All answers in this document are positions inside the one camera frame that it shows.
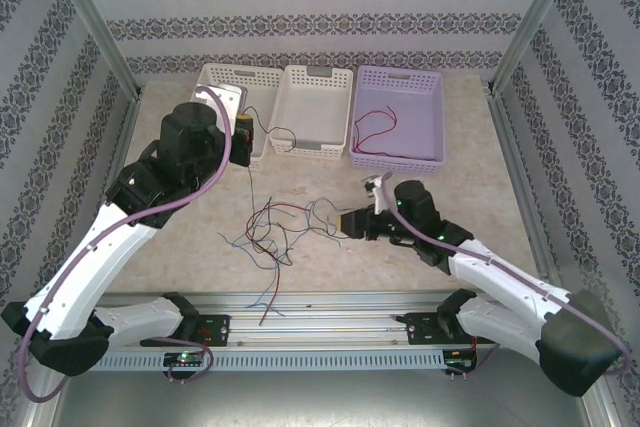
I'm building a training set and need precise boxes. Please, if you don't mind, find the left aluminium frame post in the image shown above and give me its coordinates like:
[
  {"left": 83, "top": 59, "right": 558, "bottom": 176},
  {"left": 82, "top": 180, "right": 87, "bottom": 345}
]
[{"left": 44, "top": 0, "right": 144, "bottom": 98}]

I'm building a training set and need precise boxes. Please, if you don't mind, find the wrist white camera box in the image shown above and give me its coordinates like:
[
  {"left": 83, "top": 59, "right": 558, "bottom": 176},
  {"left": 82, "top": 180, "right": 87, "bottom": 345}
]
[
  {"left": 360, "top": 171, "right": 395, "bottom": 213},
  {"left": 192, "top": 81, "right": 247, "bottom": 121}
]

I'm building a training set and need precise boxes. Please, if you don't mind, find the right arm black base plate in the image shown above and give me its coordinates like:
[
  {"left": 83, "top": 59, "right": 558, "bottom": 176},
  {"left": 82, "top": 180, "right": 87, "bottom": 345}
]
[{"left": 405, "top": 311, "right": 499, "bottom": 347}]

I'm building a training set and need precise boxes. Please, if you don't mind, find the left aluminium side rail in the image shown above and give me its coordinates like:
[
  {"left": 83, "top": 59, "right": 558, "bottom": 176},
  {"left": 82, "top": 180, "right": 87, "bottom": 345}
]
[{"left": 107, "top": 94, "right": 144, "bottom": 188}]

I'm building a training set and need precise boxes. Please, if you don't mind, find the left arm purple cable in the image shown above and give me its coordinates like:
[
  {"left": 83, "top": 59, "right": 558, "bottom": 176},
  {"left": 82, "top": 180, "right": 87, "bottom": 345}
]
[{"left": 18, "top": 85, "right": 235, "bottom": 403}]

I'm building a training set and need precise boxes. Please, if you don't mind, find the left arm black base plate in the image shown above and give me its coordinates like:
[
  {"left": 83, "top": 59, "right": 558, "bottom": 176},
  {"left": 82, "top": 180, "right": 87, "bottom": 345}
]
[{"left": 139, "top": 314, "right": 232, "bottom": 348}]

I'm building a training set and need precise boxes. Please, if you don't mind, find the right aluminium frame post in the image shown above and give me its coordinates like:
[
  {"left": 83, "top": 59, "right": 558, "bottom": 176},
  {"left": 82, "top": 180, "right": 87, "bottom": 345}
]
[{"left": 487, "top": 0, "right": 586, "bottom": 96}]

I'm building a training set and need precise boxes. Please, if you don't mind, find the purple plastic basket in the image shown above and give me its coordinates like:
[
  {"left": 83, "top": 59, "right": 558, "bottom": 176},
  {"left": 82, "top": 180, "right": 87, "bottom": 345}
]
[{"left": 348, "top": 64, "right": 447, "bottom": 171}]

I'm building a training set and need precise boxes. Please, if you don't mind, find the wide white plastic basket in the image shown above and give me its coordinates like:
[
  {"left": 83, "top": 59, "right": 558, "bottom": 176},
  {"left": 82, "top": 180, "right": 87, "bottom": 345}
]
[{"left": 171, "top": 62, "right": 285, "bottom": 172}]

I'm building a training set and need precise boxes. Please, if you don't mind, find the white slotted cable duct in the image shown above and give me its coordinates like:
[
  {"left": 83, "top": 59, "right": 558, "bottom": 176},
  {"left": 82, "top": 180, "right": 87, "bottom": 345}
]
[{"left": 99, "top": 350, "right": 446, "bottom": 373}]

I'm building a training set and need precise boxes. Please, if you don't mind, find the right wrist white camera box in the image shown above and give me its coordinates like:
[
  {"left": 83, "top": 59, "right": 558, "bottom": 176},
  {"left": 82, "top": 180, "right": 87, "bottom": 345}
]
[{"left": 360, "top": 171, "right": 395, "bottom": 213}]

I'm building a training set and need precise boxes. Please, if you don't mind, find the circuit board with green light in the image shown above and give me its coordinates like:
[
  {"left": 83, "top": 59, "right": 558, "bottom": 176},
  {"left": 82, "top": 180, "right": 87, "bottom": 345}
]
[{"left": 163, "top": 351, "right": 207, "bottom": 369}]

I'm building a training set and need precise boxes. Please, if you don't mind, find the white basket with grey handles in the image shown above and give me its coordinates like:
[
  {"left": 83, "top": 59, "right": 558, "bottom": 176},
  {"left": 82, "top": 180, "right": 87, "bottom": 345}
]
[{"left": 268, "top": 64, "right": 355, "bottom": 162}]

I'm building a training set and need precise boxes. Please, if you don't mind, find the grey metal panel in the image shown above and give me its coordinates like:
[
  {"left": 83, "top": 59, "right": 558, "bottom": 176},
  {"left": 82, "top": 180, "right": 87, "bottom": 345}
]
[{"left": 49, "top": 346, "right": 601, "bottom": 427}]

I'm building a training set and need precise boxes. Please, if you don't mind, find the aluminium mounting rail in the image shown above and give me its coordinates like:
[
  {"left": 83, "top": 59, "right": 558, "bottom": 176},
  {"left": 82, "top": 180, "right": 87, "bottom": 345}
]
[{"left": 48, "top": 290, "right": 589, "bottom": 351}]

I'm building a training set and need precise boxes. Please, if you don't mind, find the circuit board with blue light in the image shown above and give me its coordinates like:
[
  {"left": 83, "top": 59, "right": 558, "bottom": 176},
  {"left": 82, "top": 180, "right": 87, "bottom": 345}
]
[{"left": 443, "top": 348, "right": 479, "bottom": 373}]

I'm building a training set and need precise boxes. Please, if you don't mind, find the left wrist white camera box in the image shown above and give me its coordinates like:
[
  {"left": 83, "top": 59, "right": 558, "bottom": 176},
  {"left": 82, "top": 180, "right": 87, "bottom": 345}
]
[{"left": 192, "top": 81, "right": 247, "bottom": 121}]

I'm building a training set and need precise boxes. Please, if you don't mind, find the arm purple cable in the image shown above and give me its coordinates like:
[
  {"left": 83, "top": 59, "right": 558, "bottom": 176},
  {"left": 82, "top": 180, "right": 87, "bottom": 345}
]
[
  {"left": 379, "top": 172, "right": 630, "bottom": 381},
  {"left": 18, "top": 85, "right": 235, "bottom": 403}
]

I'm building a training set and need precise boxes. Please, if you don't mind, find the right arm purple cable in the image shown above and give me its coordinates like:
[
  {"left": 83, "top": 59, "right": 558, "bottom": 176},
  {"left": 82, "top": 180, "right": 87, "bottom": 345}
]
[{"left": 379, "top": 172, "right": 630, "bottom": 381}]

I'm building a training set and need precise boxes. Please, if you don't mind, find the bundle of coloured wires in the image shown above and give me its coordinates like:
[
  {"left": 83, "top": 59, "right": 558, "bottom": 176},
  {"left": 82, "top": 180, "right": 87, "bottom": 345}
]
[{"left": 243, "top": 206, "right": 347, "bottom": 309}]

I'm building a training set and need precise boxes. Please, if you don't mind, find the thin blue cable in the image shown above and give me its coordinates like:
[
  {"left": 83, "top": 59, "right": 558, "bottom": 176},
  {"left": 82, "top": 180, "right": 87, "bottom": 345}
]
[{"left": 218, "top": 231, "right": 282, "bottom": 269}]

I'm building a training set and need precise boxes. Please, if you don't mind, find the aluminium frame post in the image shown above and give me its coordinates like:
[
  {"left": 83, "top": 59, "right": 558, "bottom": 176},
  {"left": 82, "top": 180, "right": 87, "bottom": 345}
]
[
  {"left": 487, "top": 0, "right": 586, "bottom": 96},
  {"left": 44, "top": 0, "right": 144, "bottom": 98}
]

